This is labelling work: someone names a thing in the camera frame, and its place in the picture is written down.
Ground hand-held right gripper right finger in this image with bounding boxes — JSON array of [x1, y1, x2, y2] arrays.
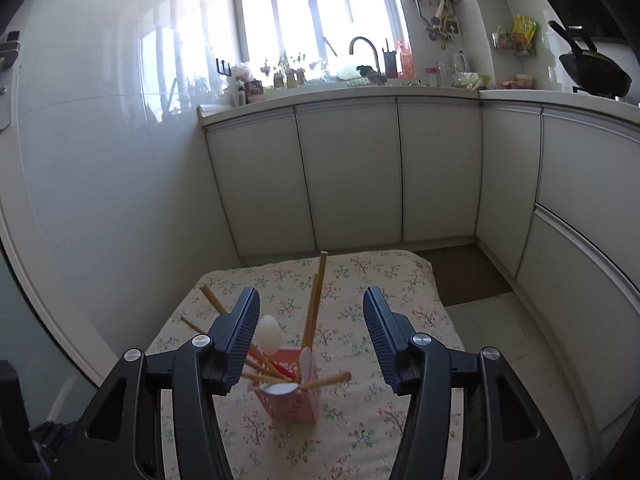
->
[[362, 286, 575, 480]]

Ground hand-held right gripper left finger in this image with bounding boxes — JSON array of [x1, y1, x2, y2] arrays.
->
[[52, 286, 262, 480]]

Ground white plastic spoon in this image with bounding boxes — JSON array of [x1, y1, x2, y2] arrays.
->
[[255, 314, 287, 363]]

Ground red plastic spoon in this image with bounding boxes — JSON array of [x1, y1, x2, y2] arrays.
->
[[249, 346, 297, 382]]

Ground pink perforated plastic basket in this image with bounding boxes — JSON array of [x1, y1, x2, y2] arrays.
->
[[254, 346, 322, 425]]

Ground frosted glass sliding door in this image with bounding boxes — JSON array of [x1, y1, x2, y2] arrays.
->
[[0, 240, 101, 411]]

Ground floral tablecloth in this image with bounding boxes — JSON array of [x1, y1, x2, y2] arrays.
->
[[144, 249, 465, 480]]

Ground brown floor mat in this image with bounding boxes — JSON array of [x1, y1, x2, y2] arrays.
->
[[412, 244, 515, 308]]

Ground white kitchen countertop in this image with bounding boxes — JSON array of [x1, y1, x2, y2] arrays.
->
[[196, 82, 640, 126]]

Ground plastic bag of greens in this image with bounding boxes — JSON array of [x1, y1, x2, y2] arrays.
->
[[450, 71, 493, 92]]

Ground windowsill plants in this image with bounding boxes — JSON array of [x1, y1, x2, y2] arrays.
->
[[260, 52, 308, 88]]

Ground dark utensil holder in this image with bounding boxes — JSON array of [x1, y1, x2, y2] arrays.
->
[[382, 40, 399, 78]]

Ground curved metal faucet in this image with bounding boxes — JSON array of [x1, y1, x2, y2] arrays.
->
[[348, 36, 382, 78]]

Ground kitchen window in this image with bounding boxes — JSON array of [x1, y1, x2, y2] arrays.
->
[[140, 0, 416, 91]]

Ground black wok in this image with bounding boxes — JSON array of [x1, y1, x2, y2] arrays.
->
[[547, 20, 633, 100]]

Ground yellow snack bag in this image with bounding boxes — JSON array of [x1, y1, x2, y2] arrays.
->
[[511, 15, 540, 53]]

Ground wire dish rack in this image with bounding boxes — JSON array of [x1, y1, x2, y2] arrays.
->
[[336, 62, 386, 88]]

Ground grey door handle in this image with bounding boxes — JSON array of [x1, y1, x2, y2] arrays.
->
[[0, 30, 21, 73]]

